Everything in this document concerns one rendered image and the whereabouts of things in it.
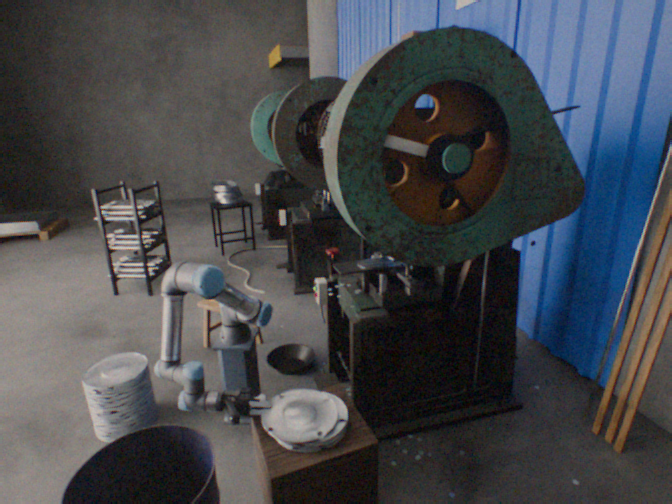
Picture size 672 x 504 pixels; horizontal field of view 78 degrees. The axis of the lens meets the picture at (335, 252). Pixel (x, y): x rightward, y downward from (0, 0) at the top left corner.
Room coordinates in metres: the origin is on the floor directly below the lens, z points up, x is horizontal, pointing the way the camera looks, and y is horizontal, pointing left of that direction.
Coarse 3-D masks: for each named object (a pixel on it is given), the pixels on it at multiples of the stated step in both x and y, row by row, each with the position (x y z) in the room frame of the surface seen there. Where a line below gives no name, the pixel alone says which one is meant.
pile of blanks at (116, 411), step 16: (128, 384) 1.66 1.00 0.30; (144, 384) 1.72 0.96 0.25; (96, 400) 1.62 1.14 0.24; (112, 400) 1.62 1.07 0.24; (128, 400) 1.65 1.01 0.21; (144, 400) 1.71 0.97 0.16; (96, 416) 1.62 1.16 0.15; (112, 416) 1.61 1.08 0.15; (128, 416) 1.64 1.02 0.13; (144, 416) 1.69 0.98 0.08; (96, 432) 1.65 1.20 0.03; (112, 432) 1.61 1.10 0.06; (128, 432) 1.64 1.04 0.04
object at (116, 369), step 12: (108, 360) 1.84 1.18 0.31; (120, 360) 1.84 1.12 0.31; (132, 360) 1.83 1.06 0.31; (144, 360) 1.83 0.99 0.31; (84, 372) 1.73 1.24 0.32; (96, 372) 1.73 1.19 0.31; (108, 372) 1.72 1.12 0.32; (120, 372) 1.72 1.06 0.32; (132, 372) 1.73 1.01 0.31; (96, 384) 1.64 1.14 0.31; (108, 384) 1.64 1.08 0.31
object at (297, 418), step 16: (272, 400) 1.37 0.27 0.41; (288, 400) 1.37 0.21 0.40; (304, 400) 1.38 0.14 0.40; (320, 400) 1.38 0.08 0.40; (272, 416) 1.28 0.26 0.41; (288, 416) 1.28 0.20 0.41; (304, 416) 1.28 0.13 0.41; (320, 416) 1.29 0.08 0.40; (336, 416) 1.28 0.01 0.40; (272, 432) 1.20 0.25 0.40; (288, 432) 1.20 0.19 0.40; (304, 432) 1.20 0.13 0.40
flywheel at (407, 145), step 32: (416, 96) 1.52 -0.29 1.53; (448, 96) 1.55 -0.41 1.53; (480, 96) 1.59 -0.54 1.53; (416, 128) 1.53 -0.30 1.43; (448, 128) 1.56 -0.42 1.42; (384, 160) 1.50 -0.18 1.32; (416, 160) 1.53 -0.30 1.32; (448, 160) 1.41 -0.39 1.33; (480, 160) 1.59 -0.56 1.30; (416, 192) 1.53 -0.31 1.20; (480, 192) 1.60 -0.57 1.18; (448, 224) 1.56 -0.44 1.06
